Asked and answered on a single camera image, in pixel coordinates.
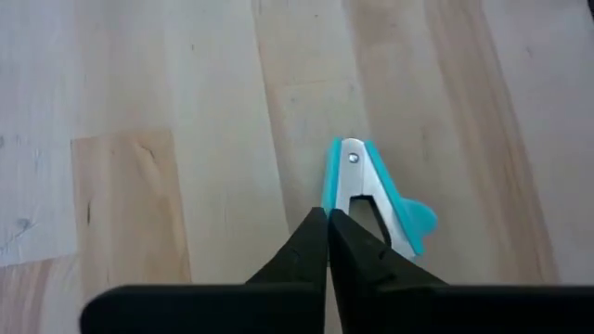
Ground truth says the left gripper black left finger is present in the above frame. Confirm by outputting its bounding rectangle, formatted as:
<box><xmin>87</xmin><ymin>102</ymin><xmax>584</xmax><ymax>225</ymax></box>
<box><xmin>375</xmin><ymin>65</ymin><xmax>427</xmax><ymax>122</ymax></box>
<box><xmin>79</xmin><ymin>206</ymin><xmax>329</xmax><ymax>334</ymax></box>

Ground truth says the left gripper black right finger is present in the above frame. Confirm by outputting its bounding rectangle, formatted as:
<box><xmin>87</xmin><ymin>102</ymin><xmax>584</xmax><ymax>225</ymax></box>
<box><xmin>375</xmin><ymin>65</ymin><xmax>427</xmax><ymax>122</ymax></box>
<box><xmin>327</xmin><ymin>209</ymin><xmax>594</xmax><ymax>334</ymax></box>

